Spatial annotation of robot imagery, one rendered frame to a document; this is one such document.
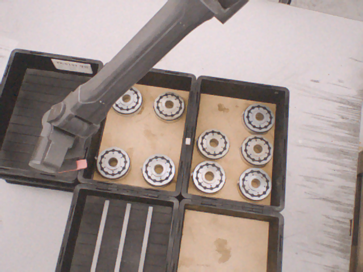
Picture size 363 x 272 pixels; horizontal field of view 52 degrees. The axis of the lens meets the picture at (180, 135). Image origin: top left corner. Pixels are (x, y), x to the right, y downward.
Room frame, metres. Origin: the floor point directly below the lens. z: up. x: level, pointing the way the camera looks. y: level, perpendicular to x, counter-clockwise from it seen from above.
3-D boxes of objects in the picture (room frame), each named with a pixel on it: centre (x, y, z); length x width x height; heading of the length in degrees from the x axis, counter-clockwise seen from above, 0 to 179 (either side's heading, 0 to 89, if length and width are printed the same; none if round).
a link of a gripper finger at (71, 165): (0.21, 0.25, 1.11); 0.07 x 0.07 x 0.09; 19
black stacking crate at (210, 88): (0.38, -0.17, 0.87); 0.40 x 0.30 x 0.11; 179
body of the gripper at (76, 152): (0.25, 0.26, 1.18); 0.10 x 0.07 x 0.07; 19
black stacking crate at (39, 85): (0.39, 0.43, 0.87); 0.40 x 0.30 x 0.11; 179
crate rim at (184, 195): (0.38, -0.17, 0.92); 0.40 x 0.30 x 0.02; 179
